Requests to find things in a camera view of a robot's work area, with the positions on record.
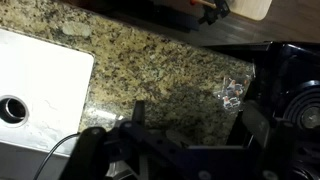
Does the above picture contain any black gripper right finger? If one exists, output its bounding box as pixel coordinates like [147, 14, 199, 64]
[229, 99, 298, 180]

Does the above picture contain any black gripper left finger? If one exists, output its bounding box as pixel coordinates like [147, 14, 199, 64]
[59, 100, 208, 180]

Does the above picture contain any clear bag of small parts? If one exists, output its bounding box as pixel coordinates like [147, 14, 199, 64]
[213, 74, 252, 112]

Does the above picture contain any white sink basin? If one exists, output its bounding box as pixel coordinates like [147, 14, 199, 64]
[0, 28, 96, 158]

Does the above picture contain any metal sink drain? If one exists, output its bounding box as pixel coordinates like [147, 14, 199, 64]
[0, 94, 30, 128]

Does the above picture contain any light wooden panel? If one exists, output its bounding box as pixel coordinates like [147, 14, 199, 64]
[229, 0, 273, 22]

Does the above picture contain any thin black cable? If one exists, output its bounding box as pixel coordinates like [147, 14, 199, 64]
[33, 132, 82, 180]

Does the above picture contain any black clamp bracket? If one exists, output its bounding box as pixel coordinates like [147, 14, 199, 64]
[198, 0, 232, 26]

